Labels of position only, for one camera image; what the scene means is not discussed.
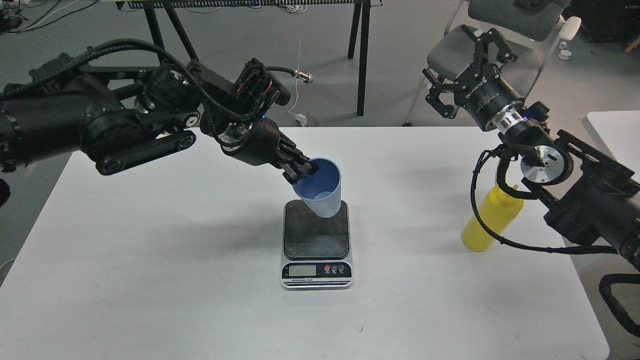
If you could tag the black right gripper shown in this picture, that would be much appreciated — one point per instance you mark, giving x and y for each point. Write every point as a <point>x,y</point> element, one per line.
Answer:
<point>487,97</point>

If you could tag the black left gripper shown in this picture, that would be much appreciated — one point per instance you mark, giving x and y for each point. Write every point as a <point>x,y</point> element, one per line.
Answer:
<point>268,145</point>

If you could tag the blue plastic cup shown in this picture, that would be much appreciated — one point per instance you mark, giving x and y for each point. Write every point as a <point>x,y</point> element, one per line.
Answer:
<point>321,191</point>

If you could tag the yellow squeeze bottle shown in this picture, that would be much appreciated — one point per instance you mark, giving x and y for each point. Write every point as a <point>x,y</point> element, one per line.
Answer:
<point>497,211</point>

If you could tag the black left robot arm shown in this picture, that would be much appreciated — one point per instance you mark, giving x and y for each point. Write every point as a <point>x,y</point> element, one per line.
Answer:
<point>128,102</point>

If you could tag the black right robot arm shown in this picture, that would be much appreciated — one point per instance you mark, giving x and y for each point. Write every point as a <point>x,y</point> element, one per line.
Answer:
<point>592,200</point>

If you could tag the digital kitchen scale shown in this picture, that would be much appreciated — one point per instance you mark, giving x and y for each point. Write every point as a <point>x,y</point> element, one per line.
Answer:
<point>316,251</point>

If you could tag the black trestle table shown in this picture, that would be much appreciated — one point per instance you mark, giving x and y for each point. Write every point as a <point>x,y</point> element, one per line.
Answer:
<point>328,40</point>

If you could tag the white side table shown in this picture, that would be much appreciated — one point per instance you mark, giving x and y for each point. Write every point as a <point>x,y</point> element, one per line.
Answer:
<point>616,133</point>

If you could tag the white power adapter with cable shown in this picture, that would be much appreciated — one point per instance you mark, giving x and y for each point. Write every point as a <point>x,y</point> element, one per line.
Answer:
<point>300,119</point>

